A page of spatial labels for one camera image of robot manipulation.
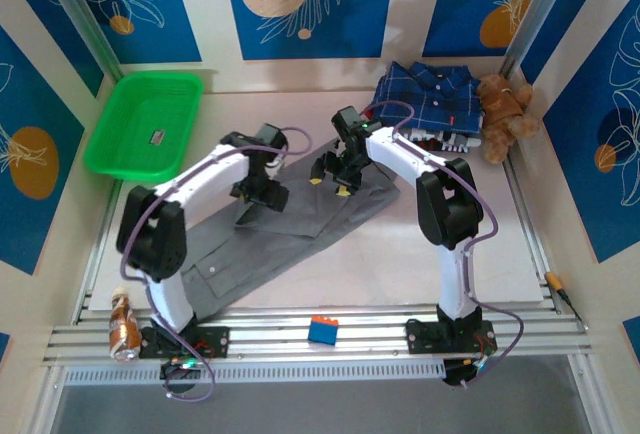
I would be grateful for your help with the aluminium side rail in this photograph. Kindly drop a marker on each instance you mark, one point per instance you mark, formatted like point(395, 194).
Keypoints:
point(522, 204)

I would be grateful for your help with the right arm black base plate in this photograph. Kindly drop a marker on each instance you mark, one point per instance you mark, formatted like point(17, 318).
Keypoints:
point(425, 336)

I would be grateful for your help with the small label sticker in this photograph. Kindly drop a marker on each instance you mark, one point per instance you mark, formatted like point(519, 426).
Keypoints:
point(159, 136)

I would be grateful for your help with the blue plaid folded shirt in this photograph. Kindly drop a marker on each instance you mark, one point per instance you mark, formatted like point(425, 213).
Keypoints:
point(435, 96)

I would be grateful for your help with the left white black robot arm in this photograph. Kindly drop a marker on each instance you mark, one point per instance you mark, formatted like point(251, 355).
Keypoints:
point(152, 239)

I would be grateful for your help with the grey long sleeve shirt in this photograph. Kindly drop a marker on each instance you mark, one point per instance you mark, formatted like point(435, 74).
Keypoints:
point(280, 234)

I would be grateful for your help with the black white print folded shirt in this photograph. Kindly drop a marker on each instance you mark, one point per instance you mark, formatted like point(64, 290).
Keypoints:
point(450, 143)

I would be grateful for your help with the blue orange toy brick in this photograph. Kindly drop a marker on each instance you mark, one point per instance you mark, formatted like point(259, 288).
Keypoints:
point(322, 331)

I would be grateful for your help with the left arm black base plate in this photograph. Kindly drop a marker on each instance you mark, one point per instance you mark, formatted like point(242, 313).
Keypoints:
point(210, 341)

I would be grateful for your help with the aluminium rail frame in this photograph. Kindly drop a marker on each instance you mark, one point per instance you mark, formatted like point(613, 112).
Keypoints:
point(280, 334)

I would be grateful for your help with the green plastic basket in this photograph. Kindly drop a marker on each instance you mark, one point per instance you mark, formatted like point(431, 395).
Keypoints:
point(145, 99)

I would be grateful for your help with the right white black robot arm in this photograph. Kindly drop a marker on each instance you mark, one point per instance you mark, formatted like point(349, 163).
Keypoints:
point(450, 209)

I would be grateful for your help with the aluminium corner post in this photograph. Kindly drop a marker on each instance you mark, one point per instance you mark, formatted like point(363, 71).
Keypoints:
point(535, 14)
point(82, 14)

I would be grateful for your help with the red black folded shirt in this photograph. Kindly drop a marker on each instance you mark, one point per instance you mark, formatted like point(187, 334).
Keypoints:
point(368, 112)

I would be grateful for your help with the brown teddy bear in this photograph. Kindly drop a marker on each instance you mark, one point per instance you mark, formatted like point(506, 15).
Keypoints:
point(500, 109)

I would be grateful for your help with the black controller board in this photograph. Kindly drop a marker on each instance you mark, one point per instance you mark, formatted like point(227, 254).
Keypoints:
point(180, 369)
point(462, 371)

